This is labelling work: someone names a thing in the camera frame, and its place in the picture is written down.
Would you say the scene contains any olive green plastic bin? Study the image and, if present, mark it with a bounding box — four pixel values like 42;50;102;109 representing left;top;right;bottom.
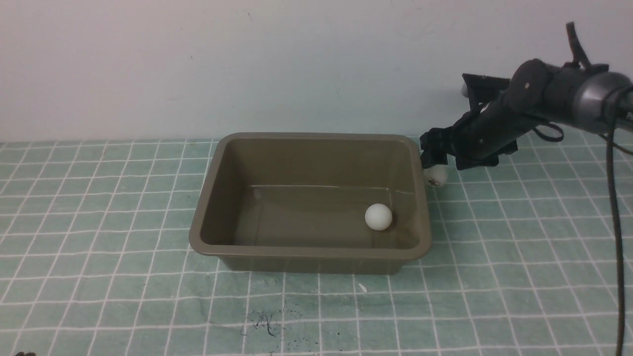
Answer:
188;133;433;275

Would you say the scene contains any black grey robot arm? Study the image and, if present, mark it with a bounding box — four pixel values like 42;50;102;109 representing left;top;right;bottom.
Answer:
420;59;632;187

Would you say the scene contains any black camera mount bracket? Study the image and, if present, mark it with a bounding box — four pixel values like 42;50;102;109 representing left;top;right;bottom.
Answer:
461;74;510;110

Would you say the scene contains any green white grid tablecloth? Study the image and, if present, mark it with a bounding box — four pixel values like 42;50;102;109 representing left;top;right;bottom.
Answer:
0;130;617;356

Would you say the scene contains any white ping-pong ball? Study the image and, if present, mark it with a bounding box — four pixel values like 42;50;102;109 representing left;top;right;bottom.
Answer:
364;203;393;231

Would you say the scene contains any black cable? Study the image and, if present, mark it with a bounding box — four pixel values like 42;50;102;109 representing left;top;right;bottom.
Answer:
604;89;633;356

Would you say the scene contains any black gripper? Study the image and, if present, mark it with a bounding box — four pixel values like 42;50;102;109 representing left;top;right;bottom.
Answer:
419;101;518;187

